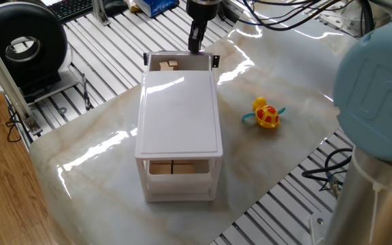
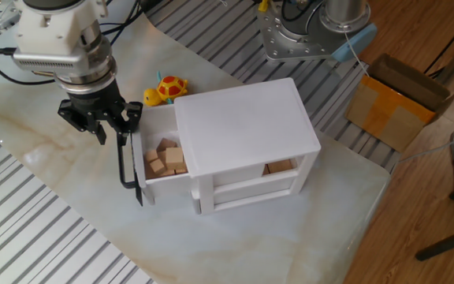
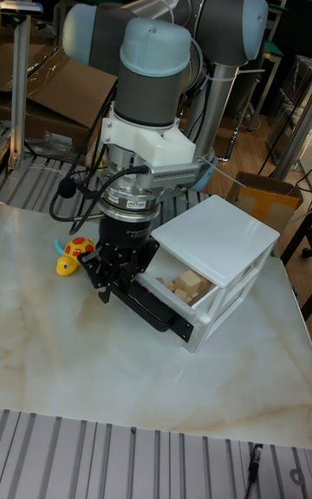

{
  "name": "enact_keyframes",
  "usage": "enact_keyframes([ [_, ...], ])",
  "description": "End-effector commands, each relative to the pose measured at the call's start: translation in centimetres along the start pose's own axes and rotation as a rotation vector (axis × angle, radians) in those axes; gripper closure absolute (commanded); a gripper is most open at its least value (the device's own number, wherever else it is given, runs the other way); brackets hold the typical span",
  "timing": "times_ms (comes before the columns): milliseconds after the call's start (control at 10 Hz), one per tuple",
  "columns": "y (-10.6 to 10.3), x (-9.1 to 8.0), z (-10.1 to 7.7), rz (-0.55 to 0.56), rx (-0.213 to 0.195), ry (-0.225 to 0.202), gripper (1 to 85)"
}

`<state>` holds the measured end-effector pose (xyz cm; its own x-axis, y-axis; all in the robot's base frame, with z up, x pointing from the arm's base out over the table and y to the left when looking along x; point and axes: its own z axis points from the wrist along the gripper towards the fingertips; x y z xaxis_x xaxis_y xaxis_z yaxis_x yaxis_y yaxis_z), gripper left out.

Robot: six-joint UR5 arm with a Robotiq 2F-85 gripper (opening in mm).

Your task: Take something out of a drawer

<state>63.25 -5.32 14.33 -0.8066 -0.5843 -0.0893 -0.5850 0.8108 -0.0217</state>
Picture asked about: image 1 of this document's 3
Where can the small metal washer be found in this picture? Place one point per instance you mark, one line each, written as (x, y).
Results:
(60, 111)

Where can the marble pattern table mat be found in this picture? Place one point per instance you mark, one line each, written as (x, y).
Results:
(277, 75)

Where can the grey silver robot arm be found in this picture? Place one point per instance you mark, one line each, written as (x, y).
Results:
(376, 95)

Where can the white plastic drawer cabinet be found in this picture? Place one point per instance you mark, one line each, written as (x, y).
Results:
(179, 112)

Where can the small wooden block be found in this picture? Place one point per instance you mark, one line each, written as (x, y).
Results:
(173, 62)
(160, 168)
(166, 66)
(184, 168)

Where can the blue tissue pack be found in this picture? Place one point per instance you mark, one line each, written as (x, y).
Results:
(155, 7)

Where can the yellow toy turtle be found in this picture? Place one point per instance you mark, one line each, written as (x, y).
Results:
(266, 115)

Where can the slanted aluminium profile bar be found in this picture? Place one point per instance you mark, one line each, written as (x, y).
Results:
(2, 71)

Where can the short aluminium upright bracket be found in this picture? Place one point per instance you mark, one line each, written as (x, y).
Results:
(100, 13)

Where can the black computer mouse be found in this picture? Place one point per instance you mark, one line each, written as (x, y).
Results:
(116, 7)

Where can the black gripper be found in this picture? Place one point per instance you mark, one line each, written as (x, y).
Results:
(203, 10)

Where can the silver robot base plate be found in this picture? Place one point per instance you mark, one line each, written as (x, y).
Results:
(318, 231)

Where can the black computer keyboard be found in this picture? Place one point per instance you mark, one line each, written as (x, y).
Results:
(70, 9)

